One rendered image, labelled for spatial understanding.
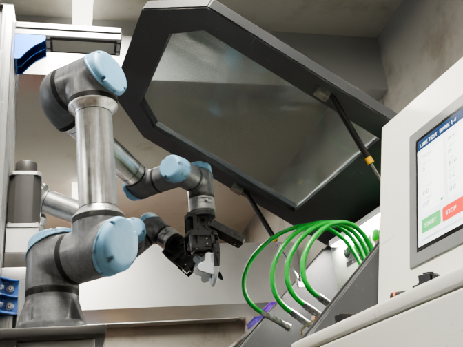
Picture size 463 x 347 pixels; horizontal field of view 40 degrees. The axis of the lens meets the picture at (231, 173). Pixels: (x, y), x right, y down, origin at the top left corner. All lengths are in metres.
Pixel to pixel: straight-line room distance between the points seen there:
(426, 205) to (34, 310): 0.87
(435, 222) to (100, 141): 0.75
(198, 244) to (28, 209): 0.46
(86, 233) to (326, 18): 3.38
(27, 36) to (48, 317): 0.96
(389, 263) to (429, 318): 0.55
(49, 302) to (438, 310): 0.80
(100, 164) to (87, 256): 0.21
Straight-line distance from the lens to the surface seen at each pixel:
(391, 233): 1.59
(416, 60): 4.30
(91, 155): 1.46
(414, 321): 1.06
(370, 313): 1.16
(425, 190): 1.51
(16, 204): 1.79
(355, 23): 4.64
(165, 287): 5.91
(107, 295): 5.85
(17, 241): 1.76
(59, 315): 1.41
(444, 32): 4.06
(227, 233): 1.82
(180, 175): 1.76
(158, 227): 2.16
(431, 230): 1.44
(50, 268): 1.44
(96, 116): 1.50
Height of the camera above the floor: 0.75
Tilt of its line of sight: 24 degrees up
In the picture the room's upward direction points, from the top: 6 degrees counter-clockwise
